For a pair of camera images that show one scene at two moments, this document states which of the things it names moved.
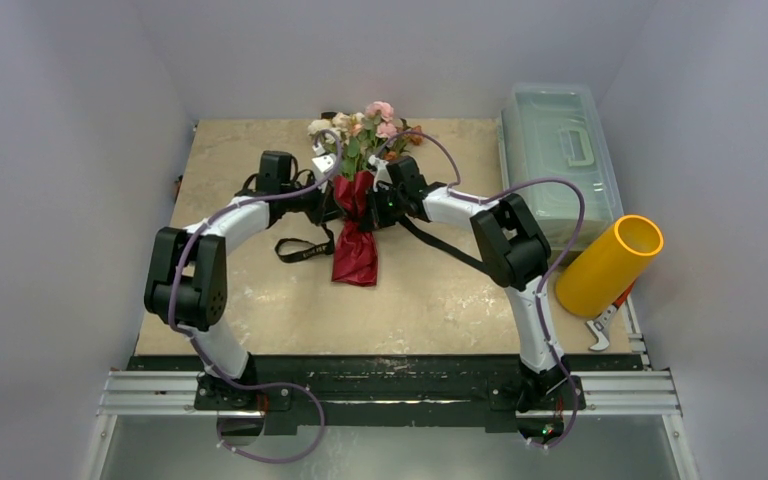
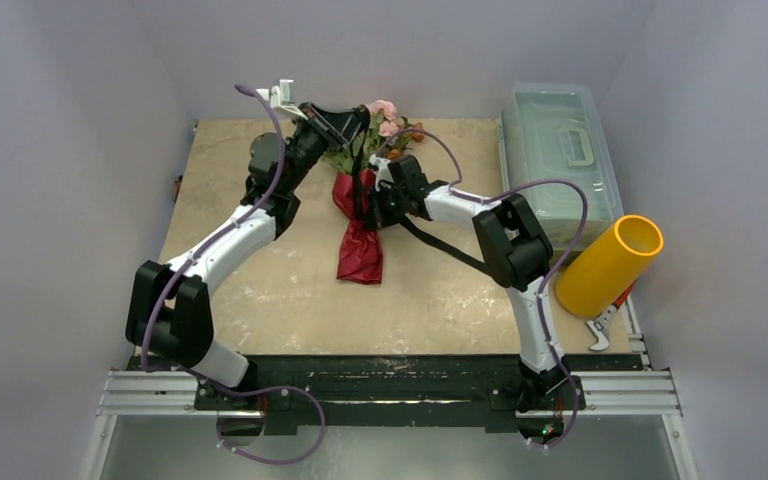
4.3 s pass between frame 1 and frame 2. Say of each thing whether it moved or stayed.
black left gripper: moved
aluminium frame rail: stayed
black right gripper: stayed
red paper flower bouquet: stayed
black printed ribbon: moved
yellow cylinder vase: stayed
